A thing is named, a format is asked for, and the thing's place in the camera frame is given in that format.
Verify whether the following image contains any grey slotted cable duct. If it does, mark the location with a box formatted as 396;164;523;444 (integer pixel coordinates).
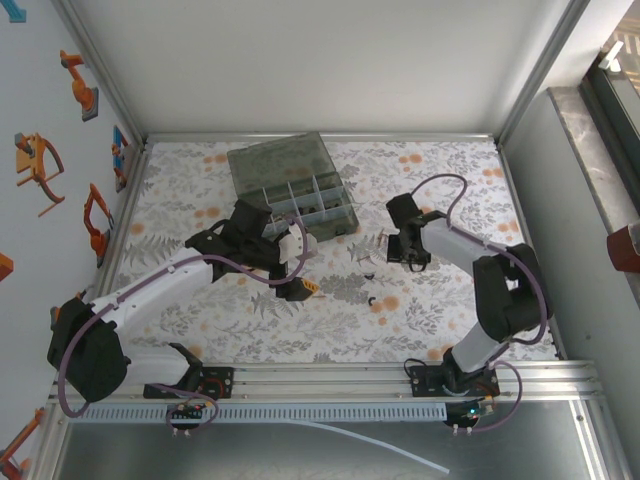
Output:
67;403;448;423

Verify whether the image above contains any transparent grey compartment organizer box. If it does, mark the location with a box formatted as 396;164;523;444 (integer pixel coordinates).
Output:
226;130;361;246

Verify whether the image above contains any blue machine wall sticker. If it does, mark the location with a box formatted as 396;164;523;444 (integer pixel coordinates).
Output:
0;0;26;24

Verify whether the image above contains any blue orange gantry wall sticker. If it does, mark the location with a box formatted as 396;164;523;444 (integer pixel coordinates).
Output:
109;124;132;194

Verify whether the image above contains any aluminium frame rail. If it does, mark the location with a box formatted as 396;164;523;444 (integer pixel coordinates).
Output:
144;132;501;147
79;142;151;364

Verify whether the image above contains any wide aluminium base rail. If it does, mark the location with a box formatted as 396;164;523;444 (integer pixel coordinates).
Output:
49;359;607;402

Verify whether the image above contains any floral printed tablecloth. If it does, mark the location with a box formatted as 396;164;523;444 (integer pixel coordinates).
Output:
93;139;560;365

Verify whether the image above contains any white window handle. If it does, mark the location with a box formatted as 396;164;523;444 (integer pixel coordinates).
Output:
599;39;625;71

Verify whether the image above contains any small circuit board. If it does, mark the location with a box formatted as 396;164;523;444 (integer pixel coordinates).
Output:
444;397;501;431
167;402;221;431

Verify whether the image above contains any dark window frame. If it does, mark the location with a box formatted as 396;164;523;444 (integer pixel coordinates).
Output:
579;0;640;211

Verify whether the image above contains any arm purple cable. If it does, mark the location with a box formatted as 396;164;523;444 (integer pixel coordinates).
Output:
55;214;307;432
412;173;551;435

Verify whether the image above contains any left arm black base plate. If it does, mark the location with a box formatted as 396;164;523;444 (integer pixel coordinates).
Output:
143;366;236;400

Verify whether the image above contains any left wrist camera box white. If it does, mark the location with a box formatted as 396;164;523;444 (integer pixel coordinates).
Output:
277;224;319;264

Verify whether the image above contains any aluminium frame post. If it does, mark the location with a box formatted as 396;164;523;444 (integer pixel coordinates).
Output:
52;0;149;146
494;0;592;147

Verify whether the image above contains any grey stone window ledge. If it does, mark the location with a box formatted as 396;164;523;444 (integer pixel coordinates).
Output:
547;85;640;236

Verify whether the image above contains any orange grey claw wall sticker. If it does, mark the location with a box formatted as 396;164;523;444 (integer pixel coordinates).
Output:
13;132;67;219

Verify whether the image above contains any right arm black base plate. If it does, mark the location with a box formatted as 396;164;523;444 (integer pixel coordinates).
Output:
409;363;501;400

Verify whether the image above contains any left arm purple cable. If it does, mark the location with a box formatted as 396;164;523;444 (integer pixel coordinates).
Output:
55;214;307;432

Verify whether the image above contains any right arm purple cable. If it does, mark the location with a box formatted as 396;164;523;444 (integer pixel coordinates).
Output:
412;173;551;435

